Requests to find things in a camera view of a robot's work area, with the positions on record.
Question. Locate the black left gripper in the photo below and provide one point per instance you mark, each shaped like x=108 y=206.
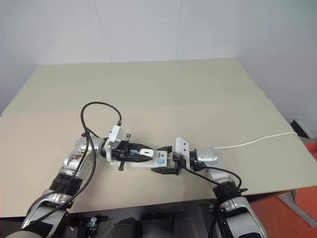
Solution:
x=121 y=151

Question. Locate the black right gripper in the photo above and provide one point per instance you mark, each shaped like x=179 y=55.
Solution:
x=178 y=162

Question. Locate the white power strip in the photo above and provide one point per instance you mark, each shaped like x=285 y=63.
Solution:
x=161 y=162

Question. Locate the white charger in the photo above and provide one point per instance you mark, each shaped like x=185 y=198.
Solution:
x=146 y=153

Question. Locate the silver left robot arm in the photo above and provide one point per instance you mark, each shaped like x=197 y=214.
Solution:
x=74 y=158

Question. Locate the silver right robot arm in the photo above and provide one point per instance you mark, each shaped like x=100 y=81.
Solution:
x=210 y=155

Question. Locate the dark rounded shape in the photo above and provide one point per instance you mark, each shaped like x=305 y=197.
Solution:
x=125 y=226

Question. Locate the metal caster wheel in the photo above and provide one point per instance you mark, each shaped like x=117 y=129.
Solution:
x=91 y=223

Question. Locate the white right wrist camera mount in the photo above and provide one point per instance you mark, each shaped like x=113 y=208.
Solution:
x=182 y=145

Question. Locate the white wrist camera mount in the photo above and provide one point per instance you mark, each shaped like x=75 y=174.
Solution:
x=182 y=145
x=116 y=132

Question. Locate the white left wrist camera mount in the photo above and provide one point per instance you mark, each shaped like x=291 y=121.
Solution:
x=116 y=132

